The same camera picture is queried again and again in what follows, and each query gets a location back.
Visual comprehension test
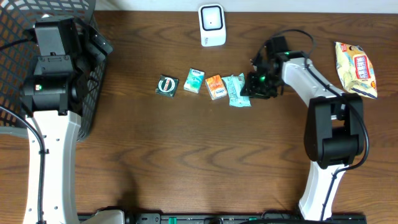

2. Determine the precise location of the light teal wipes pack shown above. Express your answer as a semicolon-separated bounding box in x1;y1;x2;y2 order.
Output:
221;73;251;108

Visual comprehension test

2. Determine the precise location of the orange tissue pack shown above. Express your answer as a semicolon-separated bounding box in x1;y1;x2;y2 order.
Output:
205;75;228;100

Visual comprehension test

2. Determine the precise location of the green tissue pack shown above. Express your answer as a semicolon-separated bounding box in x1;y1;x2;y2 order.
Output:
183;68;205;93

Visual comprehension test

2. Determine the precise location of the round black tin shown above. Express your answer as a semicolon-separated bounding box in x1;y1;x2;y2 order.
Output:
155;75;179;98

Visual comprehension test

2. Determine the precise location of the yellow blue snack bag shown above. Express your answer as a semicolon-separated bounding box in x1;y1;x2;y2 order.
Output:
335;42;377;99

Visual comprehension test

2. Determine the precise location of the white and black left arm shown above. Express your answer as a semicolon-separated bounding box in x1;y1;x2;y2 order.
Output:
21;16;113;223

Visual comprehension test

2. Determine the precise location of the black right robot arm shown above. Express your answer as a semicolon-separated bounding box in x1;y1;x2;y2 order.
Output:
241;34;369;222

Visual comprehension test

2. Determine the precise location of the dark grey mesh basket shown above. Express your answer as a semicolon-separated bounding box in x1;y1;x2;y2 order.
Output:
1;0;106;141

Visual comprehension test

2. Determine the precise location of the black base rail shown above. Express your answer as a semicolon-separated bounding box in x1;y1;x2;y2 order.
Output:
77;213;368;224

